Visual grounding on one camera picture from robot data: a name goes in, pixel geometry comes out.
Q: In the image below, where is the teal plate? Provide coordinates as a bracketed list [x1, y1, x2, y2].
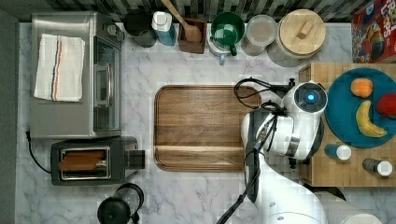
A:
[325, 68, 396, 148]

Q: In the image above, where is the orange fruit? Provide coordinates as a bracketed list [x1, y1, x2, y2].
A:
[350, 78, 374, 98]

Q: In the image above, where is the teal shaker with white lid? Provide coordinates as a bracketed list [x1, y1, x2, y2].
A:
[325, 144, 352, 161]

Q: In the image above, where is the wooden cutting board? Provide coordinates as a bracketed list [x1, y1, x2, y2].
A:
[154, 85, 262, 172]

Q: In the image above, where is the white canister with wooden lid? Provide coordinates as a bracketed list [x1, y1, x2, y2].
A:
[267, 9, 327, 67]

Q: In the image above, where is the light blue mug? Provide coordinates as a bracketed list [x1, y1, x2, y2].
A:
[206, 32, 231, 65]

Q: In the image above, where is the white paper towel roll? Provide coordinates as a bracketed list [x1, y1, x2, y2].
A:
[315, 191, 383, 224]

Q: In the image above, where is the black cup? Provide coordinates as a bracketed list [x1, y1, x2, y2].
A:
[123, 8, 156, 48]

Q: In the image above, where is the brown toast slice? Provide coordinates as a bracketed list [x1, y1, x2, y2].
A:
[58, 150, 105, 172]

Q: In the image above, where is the grey shaker with white lid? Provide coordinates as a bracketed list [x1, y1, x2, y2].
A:
[362, 158, 393, 176]

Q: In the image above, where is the froot loops cereal box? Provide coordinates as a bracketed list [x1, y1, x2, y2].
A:
[351, 0, 396, 63]

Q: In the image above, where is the white striped towel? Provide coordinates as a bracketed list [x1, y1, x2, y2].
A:
[34, 34, 85, 102]

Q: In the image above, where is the brown wooden utensil holder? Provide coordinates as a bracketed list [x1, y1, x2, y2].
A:
[177, 18, 206, 54]

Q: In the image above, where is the wooden drawer box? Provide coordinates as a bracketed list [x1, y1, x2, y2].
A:
[299, 63, 395, 187]

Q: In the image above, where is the blue bottle with white cap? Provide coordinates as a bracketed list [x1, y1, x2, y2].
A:
[151, 11, 177, 46]

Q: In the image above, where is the stainless steel toaster oven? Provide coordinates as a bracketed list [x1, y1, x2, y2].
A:
[31, 11, 124, 139]

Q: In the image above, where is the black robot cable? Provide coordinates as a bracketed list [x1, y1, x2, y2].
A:
[216, 77, 296, 224]

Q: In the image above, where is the black toaster power cord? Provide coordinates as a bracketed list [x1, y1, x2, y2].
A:
[25, 131, 52, 175]

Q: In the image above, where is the black toaster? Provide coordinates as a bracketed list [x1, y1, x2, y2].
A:
[50, 136, 145, 186]

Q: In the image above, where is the wooden spoon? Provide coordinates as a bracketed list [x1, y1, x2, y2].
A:
[161, 0, 202, 43]

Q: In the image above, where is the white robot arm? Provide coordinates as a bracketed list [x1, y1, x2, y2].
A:
[241, 81, 328, 224]

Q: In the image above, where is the glass jar of grains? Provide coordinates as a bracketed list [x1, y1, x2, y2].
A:
[241, 15, 276, 56]

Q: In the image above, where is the yellow banana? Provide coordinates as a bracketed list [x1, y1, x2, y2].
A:
[356, 100, 387, 138]

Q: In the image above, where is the red apple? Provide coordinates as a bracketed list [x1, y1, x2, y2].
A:
[376, 93, 396, 119]

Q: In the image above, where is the green mug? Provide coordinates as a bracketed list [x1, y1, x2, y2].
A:
[211, 12, 245, 56]

